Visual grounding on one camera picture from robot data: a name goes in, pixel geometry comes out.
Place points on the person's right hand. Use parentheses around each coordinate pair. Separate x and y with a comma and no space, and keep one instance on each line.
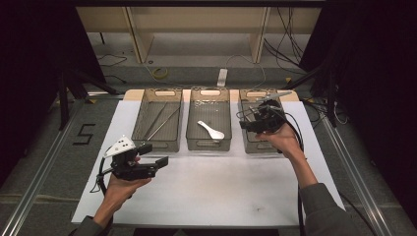
(283,141)

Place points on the white table sheet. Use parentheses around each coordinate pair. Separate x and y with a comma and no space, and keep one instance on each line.
(213,196)

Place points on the metal chopstick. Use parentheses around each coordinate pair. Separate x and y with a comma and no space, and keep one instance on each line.
(162,124)
(155,121)

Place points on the aluminium floor rail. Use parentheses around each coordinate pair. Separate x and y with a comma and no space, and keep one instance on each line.
(355,183)
(34,185)

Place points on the person's left hand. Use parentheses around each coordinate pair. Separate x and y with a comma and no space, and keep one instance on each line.
(119,188)

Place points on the white power strip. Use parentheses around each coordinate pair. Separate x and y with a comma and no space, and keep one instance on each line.
(222,78)

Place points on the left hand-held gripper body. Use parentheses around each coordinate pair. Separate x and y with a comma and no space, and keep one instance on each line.
(128,164)

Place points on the black metal stand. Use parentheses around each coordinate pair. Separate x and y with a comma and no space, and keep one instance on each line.
(331,105)
(64,105)

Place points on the dark curtain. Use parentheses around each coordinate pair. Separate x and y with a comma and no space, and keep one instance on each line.
(377,65)
(26,65)

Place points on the yellow tape roll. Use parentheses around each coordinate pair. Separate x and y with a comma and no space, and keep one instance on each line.
(154,73)

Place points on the white ceramic spoon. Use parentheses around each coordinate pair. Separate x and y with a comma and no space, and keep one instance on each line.
(216,134)

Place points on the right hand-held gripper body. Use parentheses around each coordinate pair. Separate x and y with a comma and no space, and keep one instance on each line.
(270,118)

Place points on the translucent grey plastic bin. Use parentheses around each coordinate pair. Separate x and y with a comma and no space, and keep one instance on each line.
(209,108)
(157,124)
(249,147)

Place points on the light wooden shelf unit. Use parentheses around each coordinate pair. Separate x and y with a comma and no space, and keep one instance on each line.
(196,19)

